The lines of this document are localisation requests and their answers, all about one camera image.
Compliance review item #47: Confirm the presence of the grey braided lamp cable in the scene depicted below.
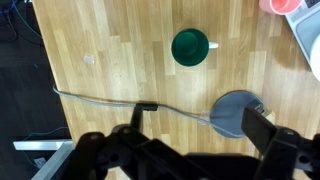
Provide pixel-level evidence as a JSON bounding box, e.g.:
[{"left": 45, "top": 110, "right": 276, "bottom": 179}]
[{"left": 52, "top": 84, "right": 248, "bottom": 139}]

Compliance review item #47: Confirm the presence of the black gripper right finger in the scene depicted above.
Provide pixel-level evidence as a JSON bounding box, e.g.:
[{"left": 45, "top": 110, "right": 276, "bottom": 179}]
[{"left": 240, "top": 107, "right": 278, "bottom": 156}]

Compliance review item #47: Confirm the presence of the white kitchen scale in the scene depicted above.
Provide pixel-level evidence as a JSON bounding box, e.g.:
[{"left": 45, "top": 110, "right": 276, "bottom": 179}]
[{"left": 284, "top": 0, "right": 320, "bottom": 68}]

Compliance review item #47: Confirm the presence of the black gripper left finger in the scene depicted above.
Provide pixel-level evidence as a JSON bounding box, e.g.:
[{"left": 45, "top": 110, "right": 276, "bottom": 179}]
[{"left": 129, "top": 103, "right": 145, "bottom": 133}]

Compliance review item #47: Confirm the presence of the blue floor cable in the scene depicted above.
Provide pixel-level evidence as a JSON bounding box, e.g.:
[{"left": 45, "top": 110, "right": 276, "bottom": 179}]
[{"left": 23, "top": 125, "right": 70, "bottom": 141}]

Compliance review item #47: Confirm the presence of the white mug green inside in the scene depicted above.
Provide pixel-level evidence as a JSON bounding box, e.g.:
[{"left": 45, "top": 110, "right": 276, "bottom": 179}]
[{"left": 170, "top": 27, "right": 220, "bottom": 67}]

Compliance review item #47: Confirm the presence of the clear tape piece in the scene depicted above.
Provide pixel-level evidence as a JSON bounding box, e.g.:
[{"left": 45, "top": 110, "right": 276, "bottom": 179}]
[
  {"left": 198, "top": 109, "right": 213, "bottom": 125},
  {"left": 83, "top": 54, "right": 96, "bottom": 65}
]

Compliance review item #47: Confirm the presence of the white table leg frame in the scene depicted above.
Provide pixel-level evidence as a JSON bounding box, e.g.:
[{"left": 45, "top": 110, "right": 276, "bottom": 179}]
[{"left": 13, "top": 139, "right": 75, "bottom": 180}]

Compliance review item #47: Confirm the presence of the black inline cable switch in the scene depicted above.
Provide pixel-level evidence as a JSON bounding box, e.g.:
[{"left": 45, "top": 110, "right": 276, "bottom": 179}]
[{"left": 134, "top": 102, "right": 159, "bottom": 112}]

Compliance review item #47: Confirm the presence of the white plate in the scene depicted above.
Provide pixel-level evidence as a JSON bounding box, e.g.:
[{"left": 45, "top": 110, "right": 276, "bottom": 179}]
[{"left": 309, "top": 33, "right": 320, "bottom": 83}]

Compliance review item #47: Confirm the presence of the pink mug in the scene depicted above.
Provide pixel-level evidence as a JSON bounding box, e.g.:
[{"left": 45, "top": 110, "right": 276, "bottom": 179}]
[{"left": 259, "top": 0, "right": 304, "bottom": 16}]

